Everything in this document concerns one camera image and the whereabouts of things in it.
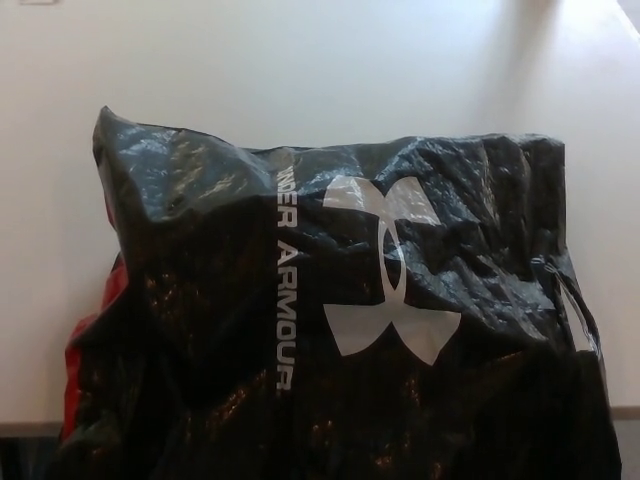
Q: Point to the black Under Armour plastic bag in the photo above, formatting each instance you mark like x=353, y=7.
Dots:
x=225, y=300

